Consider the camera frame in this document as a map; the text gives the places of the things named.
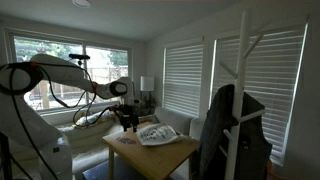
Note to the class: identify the white table lamp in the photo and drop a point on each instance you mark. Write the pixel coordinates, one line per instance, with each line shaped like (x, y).
(147, 83)

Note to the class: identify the green house plant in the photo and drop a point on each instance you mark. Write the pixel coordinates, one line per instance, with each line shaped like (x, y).
(149, 104)

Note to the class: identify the black camera on stand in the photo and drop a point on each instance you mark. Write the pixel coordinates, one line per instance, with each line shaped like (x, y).
(79, 56)

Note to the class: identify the light grey sofa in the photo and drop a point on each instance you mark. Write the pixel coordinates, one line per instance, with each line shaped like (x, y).
(90, 140)

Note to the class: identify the patterned cushion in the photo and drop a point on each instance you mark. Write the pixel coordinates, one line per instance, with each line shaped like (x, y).
(96, 118)

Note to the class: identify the dark blue storage box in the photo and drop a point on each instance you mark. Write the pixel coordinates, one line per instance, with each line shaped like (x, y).
(100, 171)

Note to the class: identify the white printed tote bag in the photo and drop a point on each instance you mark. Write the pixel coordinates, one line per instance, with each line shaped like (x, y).
(156, 135)

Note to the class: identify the narrow white window blind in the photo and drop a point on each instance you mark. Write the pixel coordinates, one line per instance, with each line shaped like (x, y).
(183, 80)

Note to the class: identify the large glass window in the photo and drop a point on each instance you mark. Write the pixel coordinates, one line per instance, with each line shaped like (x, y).
(106, 66)

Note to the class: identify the wide white window blind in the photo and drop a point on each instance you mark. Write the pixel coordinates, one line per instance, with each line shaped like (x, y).
(273, 86)

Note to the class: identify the light wooden table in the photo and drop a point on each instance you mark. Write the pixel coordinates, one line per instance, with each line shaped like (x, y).
(156, 160)

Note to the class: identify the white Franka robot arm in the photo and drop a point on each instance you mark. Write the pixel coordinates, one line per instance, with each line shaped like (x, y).
(63, 71)

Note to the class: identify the round ceiling light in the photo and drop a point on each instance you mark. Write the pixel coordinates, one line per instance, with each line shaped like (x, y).
(81, 2)

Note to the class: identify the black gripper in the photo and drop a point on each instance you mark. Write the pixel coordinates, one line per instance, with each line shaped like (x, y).
(128, 115)

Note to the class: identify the white coat stand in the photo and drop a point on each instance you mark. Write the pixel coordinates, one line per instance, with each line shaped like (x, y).
(238, 100)

